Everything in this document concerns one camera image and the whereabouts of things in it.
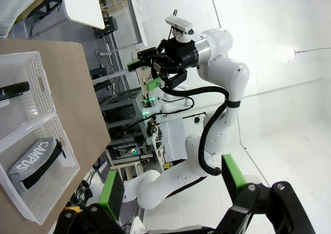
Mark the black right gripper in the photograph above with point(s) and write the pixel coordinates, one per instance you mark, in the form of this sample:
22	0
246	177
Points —
183	54

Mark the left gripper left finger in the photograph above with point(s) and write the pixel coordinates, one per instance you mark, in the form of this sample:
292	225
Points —
112	192

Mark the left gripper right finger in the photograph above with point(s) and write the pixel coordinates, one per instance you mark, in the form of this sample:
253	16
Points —
258	208

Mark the grey zipper pencil pouch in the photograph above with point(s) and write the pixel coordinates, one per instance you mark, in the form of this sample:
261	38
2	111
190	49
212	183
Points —
31	156

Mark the black stapler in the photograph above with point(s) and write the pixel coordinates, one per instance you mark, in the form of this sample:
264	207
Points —
15	88

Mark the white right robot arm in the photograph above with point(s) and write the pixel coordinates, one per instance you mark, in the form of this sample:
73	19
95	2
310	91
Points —
227	71

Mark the white perforated plastic basket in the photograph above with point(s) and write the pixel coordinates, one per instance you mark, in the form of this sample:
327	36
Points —
59	182
36	71

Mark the white board panel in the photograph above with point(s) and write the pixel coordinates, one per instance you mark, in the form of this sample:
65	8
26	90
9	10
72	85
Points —
138	17

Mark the grey metal equipment rack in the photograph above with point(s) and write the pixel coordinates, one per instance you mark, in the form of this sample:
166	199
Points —
121	110

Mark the white control box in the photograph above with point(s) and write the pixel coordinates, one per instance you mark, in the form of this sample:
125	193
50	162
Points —
173	138

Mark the white background table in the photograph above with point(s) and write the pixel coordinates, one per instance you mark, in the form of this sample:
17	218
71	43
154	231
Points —
82	4

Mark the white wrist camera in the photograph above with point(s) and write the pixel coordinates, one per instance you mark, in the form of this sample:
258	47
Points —
178	23

